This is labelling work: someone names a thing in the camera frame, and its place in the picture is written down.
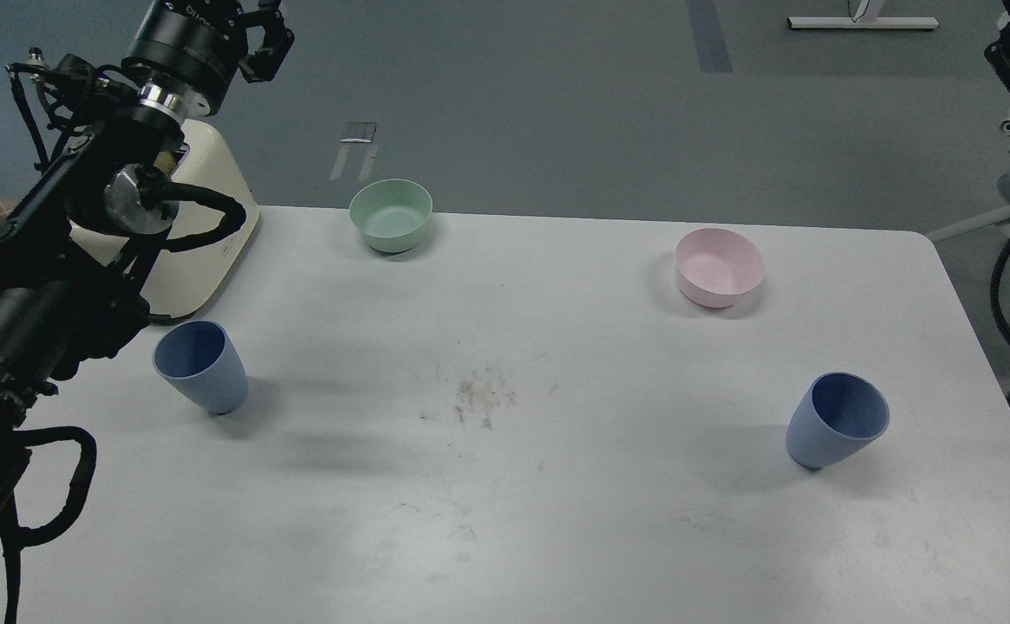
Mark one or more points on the cream white toaster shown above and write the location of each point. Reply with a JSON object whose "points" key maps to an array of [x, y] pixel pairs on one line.
{"points": [[181, 283]]}

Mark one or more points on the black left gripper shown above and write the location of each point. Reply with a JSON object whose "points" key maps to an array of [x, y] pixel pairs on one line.
{"points": [[196, 47]]}

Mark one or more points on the blue cup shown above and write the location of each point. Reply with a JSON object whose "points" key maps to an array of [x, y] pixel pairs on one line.
{"points": [[198, 358], [839, 415]]}

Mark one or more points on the green bowl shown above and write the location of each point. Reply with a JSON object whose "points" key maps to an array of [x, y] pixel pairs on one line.
{"points": [[392, 215]]}

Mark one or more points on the pink bowl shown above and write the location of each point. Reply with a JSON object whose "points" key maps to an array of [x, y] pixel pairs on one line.
{"points": [[716, 268]]}

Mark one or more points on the white table base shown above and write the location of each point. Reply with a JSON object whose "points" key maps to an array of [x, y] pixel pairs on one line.
{"points": [[867, 16]]}

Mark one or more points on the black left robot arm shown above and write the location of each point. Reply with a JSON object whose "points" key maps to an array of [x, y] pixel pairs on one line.
{"points": [[76, 251]]}

